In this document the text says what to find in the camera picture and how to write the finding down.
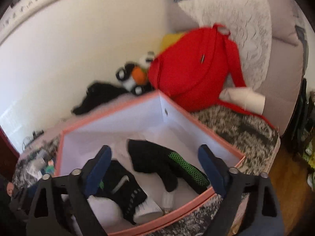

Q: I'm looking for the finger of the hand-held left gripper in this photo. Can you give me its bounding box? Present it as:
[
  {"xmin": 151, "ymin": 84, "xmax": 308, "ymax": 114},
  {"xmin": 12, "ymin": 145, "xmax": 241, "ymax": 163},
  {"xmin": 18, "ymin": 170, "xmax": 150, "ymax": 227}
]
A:
[{"xmin": 25, "ymin": 186, "xmax": 38, "ymax": 200}]

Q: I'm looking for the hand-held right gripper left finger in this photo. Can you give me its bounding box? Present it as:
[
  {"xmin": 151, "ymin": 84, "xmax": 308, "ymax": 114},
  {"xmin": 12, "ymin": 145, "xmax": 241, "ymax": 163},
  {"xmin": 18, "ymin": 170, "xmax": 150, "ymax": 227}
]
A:
[{"xmin": 26, "ymin": 145, "xmax": 112, "ymax": 236}]

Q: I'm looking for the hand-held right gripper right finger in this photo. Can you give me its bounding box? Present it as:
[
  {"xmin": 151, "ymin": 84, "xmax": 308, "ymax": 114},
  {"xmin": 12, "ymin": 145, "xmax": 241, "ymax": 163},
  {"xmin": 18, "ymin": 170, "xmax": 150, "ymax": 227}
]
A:
[{"xmin": 198, "ymin": 144, "xmax": 284, "ymax": 236}]

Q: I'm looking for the white round cup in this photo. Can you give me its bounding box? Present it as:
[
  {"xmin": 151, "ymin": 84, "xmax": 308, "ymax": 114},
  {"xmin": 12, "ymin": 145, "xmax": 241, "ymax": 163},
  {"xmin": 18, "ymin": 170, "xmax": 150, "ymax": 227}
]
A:
[{"xmin": 87, "ymin": 195, "xmax": 123, "ymax": 227}]

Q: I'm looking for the pink cardboard box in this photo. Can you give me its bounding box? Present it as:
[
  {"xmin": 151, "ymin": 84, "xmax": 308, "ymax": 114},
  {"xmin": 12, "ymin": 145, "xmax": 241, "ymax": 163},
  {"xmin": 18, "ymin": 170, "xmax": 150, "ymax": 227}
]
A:
[{"xmin": 53, "ymin": 90, "xmax": 246, "ymax": 236}]

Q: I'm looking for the black sock with white logo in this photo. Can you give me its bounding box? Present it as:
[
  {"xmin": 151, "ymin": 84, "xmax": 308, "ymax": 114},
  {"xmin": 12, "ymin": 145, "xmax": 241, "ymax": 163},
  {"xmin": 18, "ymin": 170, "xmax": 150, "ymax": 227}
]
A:
[{"xmin": 95, "ymin": 160, "xmax": 148, "ymax": 225}]

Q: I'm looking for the small clear bottle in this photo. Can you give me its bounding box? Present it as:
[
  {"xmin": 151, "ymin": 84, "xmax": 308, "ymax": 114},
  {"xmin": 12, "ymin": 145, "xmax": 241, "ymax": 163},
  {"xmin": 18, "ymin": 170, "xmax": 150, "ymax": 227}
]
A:
[{"xmin": 161, "ymin": 190, "xmax": 175, "ymax": 213}]

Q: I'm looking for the black sock with green mesh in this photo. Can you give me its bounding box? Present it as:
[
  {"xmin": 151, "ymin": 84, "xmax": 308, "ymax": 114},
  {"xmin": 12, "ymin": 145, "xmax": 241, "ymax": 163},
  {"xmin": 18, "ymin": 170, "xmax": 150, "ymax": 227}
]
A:
[{"xmin": 128, "ymin": 139, "xmax": 211, "ymax": 195}]

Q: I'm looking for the white ribbed cup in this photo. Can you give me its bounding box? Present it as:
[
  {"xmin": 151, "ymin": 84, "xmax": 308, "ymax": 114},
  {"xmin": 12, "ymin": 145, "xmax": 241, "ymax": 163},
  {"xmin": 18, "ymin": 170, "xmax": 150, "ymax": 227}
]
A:
[{"xmin": 133, "ymin": 198, "xmax": 164, "ymax": 224}]

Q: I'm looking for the person's left forearm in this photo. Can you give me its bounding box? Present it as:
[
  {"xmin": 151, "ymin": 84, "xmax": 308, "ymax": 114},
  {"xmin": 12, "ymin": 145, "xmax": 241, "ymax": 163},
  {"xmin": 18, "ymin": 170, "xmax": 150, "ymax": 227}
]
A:
[{"xmin": 0, "ymin": 173, "xmax": 11, "ymax": 217}]

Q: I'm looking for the person's left hand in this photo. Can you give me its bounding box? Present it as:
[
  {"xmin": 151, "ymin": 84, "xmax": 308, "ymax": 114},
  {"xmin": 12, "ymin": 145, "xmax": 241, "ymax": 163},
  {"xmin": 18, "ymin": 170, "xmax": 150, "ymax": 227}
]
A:
[{"xmin": 6, "ymin": 182, "xmax": 16, "ymax": 197}]

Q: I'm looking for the black cloth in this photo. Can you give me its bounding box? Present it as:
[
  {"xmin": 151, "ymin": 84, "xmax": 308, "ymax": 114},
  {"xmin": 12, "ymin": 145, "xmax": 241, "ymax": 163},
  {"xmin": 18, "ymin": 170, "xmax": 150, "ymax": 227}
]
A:
[{"xmin": 71, "ymin": 81, "xmax": 128, "ymax": 115}]

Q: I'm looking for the panda plush toy with orange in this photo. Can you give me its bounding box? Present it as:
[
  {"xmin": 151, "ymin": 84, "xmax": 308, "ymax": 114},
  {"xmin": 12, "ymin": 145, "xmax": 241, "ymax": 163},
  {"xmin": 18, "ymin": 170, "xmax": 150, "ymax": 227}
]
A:
[{"xmin": 116, "ymin": 63, "xmax": 150, "ymax": 95}]

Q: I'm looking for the yellow green plastic bag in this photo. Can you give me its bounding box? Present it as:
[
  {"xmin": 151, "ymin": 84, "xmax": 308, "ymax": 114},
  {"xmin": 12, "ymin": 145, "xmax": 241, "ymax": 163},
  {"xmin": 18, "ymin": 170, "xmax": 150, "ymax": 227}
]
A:
[{"xmin": 301, "ymin": 91, "xmax": 315, "ymax": 172}]

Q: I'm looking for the red backpack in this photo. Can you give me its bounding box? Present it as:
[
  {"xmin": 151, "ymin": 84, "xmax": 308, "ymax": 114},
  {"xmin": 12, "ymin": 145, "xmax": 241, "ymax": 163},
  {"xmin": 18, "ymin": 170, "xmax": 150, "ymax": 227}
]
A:
[{"xmin": 148, "ymin": 23, "xmax": 278, "ymax": 131}]

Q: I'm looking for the pinkish grey sofa backrest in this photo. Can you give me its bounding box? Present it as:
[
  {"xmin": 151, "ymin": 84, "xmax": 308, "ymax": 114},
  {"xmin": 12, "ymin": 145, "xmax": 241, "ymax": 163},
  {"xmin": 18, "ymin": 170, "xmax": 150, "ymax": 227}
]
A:
[{"xmin": 165, "ymin": 0, "xmax": 308, "ymax": 136}]

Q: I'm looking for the yellow pillow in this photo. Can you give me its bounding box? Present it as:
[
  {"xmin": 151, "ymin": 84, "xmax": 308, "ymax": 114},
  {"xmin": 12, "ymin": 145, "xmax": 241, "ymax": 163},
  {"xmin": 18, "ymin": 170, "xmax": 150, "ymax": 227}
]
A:
[{"xmin": 160, "ymin": 32, "xmax": 185, "ymax": 52}]

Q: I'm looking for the white lace pillow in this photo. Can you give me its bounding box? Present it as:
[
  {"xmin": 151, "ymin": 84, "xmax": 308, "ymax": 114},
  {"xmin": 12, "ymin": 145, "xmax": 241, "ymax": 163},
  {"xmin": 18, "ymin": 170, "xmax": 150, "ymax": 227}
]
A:
[{"xmin": 177, "ymin": 0, "xmax": 272, "ymax": 91}]

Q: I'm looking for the dark red door frame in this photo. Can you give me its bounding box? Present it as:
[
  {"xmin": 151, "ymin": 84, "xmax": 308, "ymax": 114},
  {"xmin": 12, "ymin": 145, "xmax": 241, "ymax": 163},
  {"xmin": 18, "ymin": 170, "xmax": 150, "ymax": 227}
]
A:
[{"xmin": 0, "ymin": 125, "xmax": 20, "ymax": 182}]

